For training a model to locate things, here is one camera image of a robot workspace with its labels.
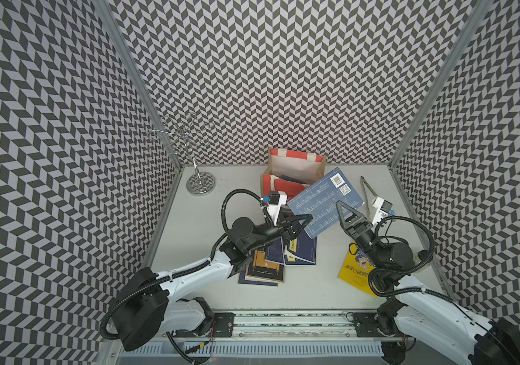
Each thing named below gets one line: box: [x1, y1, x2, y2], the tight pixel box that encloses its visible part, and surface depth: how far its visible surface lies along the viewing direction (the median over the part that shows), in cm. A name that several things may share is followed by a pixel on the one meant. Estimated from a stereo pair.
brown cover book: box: [244, 249, 285, 283], surface depth 83 cm
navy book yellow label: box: [265, 236, 286, 266], surface depth 86 cm
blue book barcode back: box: [286, 166, 365, 240], surface depth 64 cm
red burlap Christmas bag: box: [260, 148, 327, 207], surface depth 97 cm
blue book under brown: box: [238, 265, 280, 287], surface depth 83 cm
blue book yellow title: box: [286, 229, 318, 264], surface depth 88 cm
